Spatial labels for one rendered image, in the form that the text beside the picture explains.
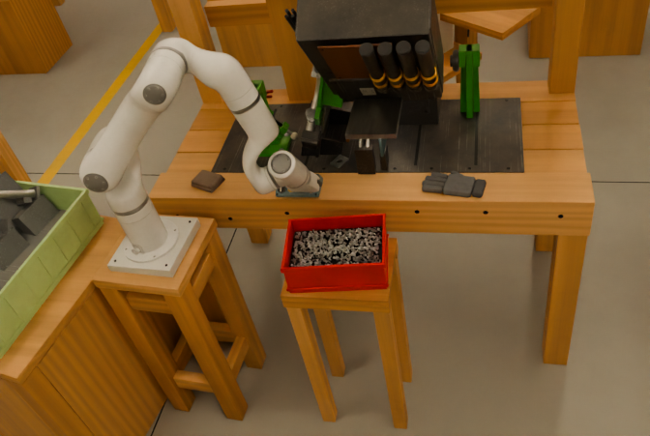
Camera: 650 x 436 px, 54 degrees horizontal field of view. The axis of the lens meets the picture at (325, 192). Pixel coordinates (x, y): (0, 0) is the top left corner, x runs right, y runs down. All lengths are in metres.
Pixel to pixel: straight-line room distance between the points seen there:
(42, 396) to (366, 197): 1.22
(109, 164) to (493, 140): 1.27
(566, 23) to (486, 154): 0.53
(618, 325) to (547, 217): 0.93
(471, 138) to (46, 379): 1.62
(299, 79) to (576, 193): 1.15
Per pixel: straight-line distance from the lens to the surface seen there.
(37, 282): 2.35
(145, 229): 2.13
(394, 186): 2.16
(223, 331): 2.74
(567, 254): 2.28
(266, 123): 1.77
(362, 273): 1.93
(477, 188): 2.09
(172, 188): 2.39
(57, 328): 2.29
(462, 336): 2.85
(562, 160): 2.27
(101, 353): 2.50
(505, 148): 2.28
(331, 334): 2.52
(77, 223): 2.44
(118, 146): 1.90
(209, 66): 1.69
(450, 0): 2.46
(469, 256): 3.12
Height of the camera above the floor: 2.34
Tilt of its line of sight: 42 degrees down
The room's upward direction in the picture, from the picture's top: 12 degrees counter-clockwise
